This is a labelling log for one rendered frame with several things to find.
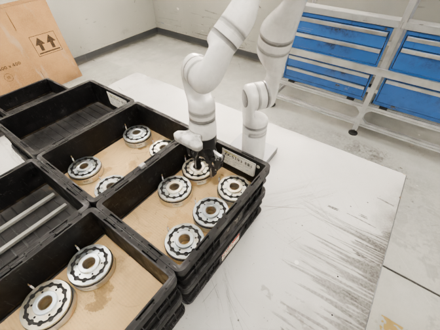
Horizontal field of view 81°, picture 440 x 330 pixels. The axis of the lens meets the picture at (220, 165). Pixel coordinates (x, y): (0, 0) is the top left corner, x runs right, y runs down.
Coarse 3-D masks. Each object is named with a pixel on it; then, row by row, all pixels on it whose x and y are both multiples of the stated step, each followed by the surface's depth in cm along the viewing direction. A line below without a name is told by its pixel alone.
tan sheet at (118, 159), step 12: (120, 144) 97; (96, 156) 92; (108, 156) 92; (120, 156) 92; (132, 156) 92; (144, 156) 92; (108, 168) 88; (120, 168) 88; (132, 168) 88; (96, 180) 85
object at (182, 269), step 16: (176, 144) 82; (224, 144) 82; (256, 160) 77; (112, 192) 68; (224, 224) 62; (144, 240) 58; (208, 240) 58; (160, 256) 56; (192, 256) 56; (176, 272) 54
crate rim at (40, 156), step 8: (136, 104) 99; (144, 104) 99; (120, 112) 95; (160, 112) 95; (104, 120) 91; (176, 120) 91; (88, 128) 88; (72, 136) 85; (56, 144) 82; (64, 144) 83; (168, 144) 82; (48, 152) 80; (160, 152) 79; (40, 160) 77; (48, 168) 74; (56, 168) 74; (136, 168) 74; (64, 176) 72; (128, 176) 72; (72, 184) 70; (80, 192) 68; (104, 192) 68; (88, 200) 66; (96, 200) 66
